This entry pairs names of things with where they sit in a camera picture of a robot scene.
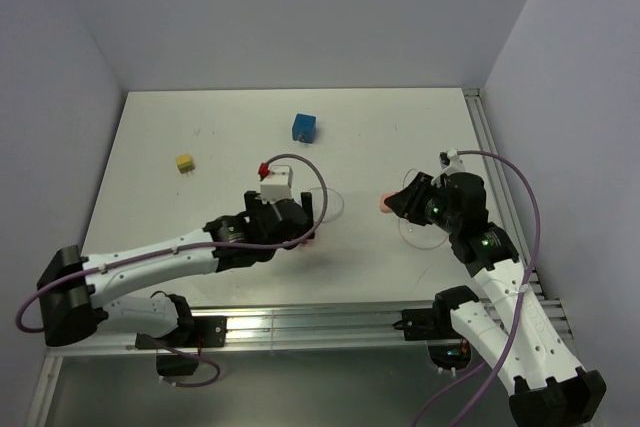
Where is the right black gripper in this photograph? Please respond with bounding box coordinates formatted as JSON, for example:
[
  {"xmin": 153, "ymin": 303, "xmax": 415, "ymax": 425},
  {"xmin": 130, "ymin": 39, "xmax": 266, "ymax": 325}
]
[{"xmin": 384, "ymin": 171, "xmax": 460, "ymax": 233}]

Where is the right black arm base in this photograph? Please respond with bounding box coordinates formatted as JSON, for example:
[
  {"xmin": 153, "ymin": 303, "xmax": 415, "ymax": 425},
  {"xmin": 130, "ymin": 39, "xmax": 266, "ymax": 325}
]
[{"xmin": 392, "ymin": 308, "xmax": 475, "ymax": 377}]

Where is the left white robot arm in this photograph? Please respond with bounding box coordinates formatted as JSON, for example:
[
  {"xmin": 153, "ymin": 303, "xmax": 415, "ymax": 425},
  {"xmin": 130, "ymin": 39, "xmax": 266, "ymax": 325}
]
[{"xmin": 37, "ymin": 191, "xmax": 315, "ymax": 347}]

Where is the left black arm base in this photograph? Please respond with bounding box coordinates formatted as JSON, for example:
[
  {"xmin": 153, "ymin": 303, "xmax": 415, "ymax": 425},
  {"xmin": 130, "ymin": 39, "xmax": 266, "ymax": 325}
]
[{"xmin": 134, "ymin": 313, "xmax": 227, "ymax": 388}]

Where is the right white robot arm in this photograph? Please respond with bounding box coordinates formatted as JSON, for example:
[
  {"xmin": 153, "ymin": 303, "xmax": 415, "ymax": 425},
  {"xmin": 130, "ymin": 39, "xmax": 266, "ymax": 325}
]
[{"xmin": 383, "ymin": 172, "xmax": 606, "ymax": 426}]

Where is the yellow plug adapter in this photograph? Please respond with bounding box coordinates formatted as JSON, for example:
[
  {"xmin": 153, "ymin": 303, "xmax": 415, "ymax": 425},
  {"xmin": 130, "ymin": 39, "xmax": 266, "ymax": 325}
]
[{"xmin": 175, "ymin": 154, "xmax": 195, "ymax": 174}]

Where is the blue cube socket adapter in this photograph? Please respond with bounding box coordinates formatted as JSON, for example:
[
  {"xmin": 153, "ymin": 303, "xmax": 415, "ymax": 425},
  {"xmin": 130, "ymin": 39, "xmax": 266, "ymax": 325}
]
[{"xmin": 291, "ymin": 113, "xmax": 317, "ymax": 144}]

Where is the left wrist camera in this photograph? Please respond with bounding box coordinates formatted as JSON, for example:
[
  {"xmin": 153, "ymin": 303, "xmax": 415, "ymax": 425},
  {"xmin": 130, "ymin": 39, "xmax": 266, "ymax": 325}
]
[{"xmin": 258, "ymin": 163, "xmax": 293, "ymax": 203}]

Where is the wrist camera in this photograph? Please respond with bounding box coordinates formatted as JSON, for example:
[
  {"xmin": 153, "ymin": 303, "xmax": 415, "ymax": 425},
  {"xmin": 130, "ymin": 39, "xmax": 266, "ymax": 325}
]
[
  {"xmin": 258, "ymin": 163, "xmax": 293, "ymax": 203},
  {"xmin": 431, "ymin": 149, "xmax": 466, "ymax": 187}
]

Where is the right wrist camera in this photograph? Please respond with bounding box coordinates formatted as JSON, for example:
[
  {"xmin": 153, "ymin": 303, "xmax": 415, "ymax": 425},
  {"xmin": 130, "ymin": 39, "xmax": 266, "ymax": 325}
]
[{"xmin": 431, "ymin": 149, "xmax": 466, "ymax": 187}]

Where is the aluminium right side rail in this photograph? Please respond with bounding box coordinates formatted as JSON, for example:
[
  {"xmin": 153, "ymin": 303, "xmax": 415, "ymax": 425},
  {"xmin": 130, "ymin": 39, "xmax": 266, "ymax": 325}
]
[{"xmin": 463, "ymin": 87, "xmax": 544, "ymax": 298}]

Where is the aluminium rail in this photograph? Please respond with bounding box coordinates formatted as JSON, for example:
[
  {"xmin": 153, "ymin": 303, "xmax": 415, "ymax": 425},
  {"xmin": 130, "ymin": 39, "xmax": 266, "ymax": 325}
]
[
  {"xmin": 463, "ymin": 87, "xmax": 544, "ymax": 298},
  {"xmin": 47, "ymin": 296, "xmax": 574, "ymax": 358}
]

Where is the aluminium front rail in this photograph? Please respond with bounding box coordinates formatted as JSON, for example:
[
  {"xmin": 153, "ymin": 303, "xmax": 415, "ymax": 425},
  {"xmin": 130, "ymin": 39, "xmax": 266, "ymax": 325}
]
[{"xmin": 47, "ymin": 296, "xmax": 574, "ymax": 358}]

